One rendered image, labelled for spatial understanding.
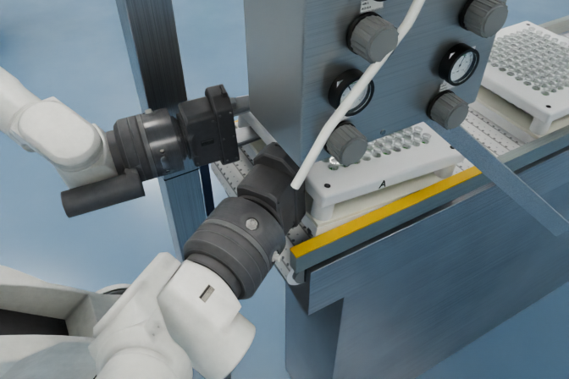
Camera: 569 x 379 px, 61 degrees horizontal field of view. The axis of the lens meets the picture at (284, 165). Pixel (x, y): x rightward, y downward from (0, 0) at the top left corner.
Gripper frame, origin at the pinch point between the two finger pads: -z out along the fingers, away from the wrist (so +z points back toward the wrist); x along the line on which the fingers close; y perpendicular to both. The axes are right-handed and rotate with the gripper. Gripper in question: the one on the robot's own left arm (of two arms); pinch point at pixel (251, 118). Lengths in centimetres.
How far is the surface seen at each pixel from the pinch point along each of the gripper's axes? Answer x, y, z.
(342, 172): 0.6, 14.5, -7.0
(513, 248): 48, 8, -55
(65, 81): 89, -184, 46
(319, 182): 0.0, 15.6, -3.4
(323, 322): 44.5, 10.3, -7.1
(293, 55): -22.2, 22.3, 2.1
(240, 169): 9.8, -1.0, 2.5
